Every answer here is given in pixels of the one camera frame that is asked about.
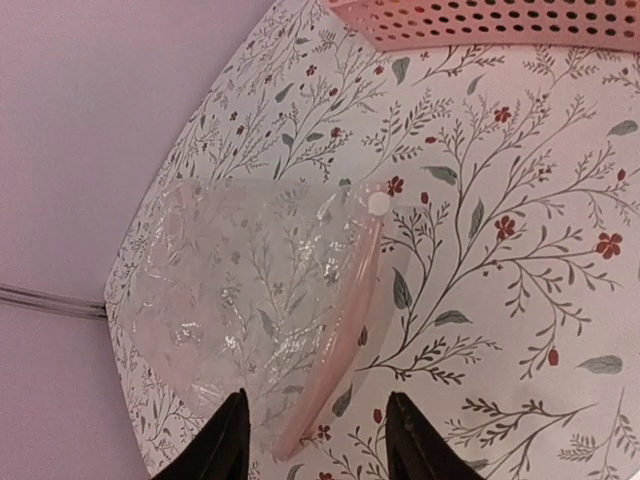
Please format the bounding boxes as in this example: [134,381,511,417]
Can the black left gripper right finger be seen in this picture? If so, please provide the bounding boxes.
[385,392,482,480]

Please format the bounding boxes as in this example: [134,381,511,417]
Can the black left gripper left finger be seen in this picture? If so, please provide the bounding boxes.
[158,389,250,480]

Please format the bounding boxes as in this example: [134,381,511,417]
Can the clear zip top bag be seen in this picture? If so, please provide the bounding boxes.
[122,179,391,459]

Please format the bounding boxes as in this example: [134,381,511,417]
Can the floral patterned table mat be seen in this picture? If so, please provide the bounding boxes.
[105,1,639,479]

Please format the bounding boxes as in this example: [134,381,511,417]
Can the pink perforated plastic basket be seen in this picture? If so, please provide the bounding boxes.
[323,0,639,53]

